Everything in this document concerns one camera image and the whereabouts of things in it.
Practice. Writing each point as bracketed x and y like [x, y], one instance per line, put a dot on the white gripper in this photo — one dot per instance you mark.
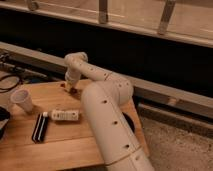
[72, 77]

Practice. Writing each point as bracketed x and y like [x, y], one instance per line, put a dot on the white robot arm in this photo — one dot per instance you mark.
[101, 100]

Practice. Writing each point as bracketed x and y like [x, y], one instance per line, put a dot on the white rectangular remote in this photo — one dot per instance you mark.
[69, 115]

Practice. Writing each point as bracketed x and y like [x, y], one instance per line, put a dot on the translucent plastic cup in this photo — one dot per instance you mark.
[22, 98]

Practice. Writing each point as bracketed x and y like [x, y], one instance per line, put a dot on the black round bowl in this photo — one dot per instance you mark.
[128, 122]

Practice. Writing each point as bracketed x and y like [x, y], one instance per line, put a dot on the dark object at left edge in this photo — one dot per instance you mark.
[4, 118]

